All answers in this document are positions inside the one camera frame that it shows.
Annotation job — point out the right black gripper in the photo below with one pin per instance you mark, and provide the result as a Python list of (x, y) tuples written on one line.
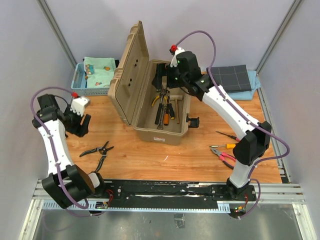
[(163, 69)]

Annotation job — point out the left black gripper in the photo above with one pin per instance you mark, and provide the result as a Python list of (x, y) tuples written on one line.
[(79, 130)]

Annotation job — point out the small claw hammer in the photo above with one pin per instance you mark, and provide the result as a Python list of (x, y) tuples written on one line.
[(159, 110)]

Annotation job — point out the yellow black handled pliers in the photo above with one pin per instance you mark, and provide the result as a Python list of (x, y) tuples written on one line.
[(163, 92)]

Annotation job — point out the tan plastic tool box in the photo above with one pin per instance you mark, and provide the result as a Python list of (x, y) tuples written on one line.
[(131, 92)]

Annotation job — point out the red black thin screwdriver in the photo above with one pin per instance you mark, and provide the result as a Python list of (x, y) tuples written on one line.
[(229, 135)]

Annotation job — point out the black yellow handled screwdriver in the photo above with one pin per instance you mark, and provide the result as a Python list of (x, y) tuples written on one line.
[(170, 109)]

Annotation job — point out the silver open-end wrench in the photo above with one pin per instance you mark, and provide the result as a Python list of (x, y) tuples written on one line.
[(161, 120)]

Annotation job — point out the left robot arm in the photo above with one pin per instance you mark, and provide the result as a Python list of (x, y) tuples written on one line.
[(66, 183)]

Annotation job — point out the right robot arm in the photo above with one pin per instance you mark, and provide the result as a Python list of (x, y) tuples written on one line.
[(254, 137)]

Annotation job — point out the blue plastic basket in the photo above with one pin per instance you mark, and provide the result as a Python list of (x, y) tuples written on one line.
[(79, 84)]

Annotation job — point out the green cartoon print cloth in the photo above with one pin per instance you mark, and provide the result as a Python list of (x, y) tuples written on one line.
[(99, 71)]

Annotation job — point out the dark grey checked cloth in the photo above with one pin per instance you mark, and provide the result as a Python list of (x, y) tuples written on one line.
[(232, 78)]

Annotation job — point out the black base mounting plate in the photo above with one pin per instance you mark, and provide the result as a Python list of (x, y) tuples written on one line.
[(156, 195)]

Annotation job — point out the light blue folded cloth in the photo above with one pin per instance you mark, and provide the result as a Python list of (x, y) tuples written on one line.
[(254, 84)]

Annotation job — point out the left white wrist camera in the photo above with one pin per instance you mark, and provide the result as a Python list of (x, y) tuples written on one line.
[(79, 104)]

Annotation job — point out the blue slotted cable duct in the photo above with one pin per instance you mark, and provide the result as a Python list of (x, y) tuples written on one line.
[(92, 206)]

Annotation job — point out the red handled pliers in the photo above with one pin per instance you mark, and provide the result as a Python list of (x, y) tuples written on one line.
[(223, 157)]

